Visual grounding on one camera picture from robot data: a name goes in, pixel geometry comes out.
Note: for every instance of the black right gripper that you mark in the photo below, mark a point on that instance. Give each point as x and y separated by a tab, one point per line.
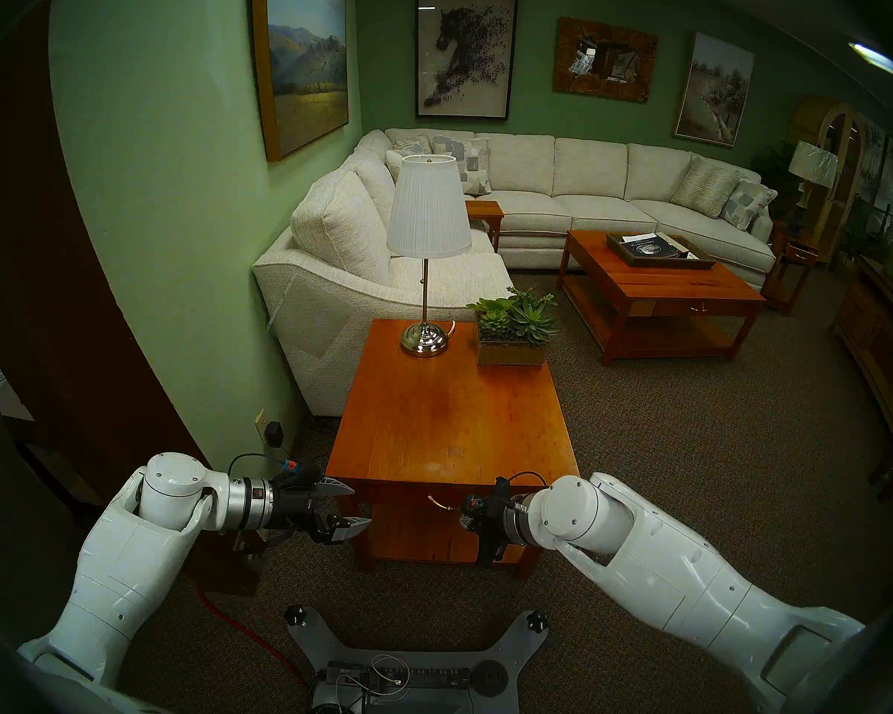
502	526

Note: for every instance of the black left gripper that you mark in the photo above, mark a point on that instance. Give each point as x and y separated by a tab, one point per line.
298	506

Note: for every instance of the wooden end table drawer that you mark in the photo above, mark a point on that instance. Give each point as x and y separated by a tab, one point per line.
398	500

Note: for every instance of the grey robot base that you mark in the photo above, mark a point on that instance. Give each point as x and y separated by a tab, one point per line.
320	645

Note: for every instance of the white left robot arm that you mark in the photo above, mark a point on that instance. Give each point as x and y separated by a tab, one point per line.
134	556

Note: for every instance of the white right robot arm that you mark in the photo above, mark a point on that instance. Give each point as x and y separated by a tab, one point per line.
677	571

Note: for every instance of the black power adapter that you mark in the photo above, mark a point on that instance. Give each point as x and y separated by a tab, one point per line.
274	433

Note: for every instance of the orange wooden end table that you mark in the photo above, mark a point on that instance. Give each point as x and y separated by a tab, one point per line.
446	407

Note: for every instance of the black power strip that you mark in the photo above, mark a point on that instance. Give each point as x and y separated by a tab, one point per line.
431	675

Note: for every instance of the succulent planter box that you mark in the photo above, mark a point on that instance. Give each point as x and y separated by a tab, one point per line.
513	326

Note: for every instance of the wooden coffee table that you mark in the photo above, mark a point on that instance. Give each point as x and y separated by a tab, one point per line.
666	288

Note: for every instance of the small wooden side table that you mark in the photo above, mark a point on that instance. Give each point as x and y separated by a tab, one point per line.
485	213
792	257

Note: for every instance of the white shade chrome table lamp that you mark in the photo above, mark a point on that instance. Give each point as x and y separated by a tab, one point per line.
428	203

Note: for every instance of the dark hardcover book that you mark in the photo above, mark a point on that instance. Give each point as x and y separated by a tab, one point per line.
655	248

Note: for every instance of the dark wooden serving tray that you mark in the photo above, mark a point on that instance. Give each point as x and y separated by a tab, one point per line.
696	260

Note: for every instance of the grey patterned throw pillow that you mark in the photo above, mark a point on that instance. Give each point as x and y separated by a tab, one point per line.
476	162
748	205

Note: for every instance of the cream sectional sofa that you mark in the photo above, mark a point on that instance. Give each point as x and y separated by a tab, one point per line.
588	173

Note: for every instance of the beige striped throw pillow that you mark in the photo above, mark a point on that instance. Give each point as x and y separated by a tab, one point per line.
705	187
413	145

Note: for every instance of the wooden sideboard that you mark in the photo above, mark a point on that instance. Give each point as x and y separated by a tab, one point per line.
878	341

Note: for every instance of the framed mountain landscape painting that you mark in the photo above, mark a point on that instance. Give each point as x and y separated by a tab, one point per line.
305	58

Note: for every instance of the rustic wood framed mirror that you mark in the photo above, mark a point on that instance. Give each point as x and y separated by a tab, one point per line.
565	69

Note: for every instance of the black framed horse artwork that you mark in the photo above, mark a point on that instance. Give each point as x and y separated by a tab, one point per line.
465	54

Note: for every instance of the framed tree landscape painting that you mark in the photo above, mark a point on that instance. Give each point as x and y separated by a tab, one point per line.
714	91

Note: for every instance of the wrapped shade table lamp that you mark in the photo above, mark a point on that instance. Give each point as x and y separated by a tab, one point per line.
813	162

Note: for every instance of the arched wooden cabinet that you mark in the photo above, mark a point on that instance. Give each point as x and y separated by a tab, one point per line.
854	166

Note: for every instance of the fluorescent ceiling light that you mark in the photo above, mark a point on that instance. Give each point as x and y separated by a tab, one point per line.
876	60

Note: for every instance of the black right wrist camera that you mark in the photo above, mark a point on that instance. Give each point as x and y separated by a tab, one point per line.
480	503

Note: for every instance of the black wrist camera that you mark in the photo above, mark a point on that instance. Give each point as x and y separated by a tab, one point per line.
298	471
480	503

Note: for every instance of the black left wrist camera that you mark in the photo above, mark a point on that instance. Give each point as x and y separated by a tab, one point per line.
298	471

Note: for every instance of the beige wall outlet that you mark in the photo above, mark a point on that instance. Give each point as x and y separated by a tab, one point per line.
260	425

